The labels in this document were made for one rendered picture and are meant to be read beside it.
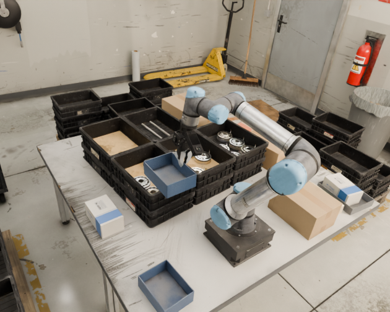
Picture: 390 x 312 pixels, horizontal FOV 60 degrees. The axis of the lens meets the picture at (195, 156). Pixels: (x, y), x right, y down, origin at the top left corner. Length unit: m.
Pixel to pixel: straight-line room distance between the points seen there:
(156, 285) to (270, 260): 0.56
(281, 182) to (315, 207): 0.69
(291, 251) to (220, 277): 0.41
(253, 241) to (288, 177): 0.56
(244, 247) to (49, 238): 1.65
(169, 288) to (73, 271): 1.13
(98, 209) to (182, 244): 0.46
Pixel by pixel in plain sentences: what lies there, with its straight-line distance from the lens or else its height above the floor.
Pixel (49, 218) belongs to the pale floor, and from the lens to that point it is 2.97.
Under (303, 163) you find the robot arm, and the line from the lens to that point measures 1.20.
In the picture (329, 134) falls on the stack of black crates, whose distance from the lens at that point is 3.36.
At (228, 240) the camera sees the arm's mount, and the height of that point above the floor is 0.80.
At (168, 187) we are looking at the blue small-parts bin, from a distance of 1.38.
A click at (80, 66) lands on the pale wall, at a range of 5.05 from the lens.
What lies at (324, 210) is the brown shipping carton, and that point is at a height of 0.86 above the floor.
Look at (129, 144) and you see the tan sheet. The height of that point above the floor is 0.83.
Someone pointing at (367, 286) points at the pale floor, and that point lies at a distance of 2.84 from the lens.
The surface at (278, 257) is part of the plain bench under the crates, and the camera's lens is 1.77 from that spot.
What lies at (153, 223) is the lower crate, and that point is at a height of 0.73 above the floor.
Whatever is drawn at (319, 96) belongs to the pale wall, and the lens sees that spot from 4.91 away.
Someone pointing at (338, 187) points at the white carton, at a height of 0.79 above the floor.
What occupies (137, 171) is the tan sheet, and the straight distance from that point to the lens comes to 1.95.
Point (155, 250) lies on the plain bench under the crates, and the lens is 1.70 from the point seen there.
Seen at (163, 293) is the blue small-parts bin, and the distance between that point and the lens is 1.56.
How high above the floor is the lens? 2.00
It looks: 34 degrees down
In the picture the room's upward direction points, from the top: 5 degrees clockwise
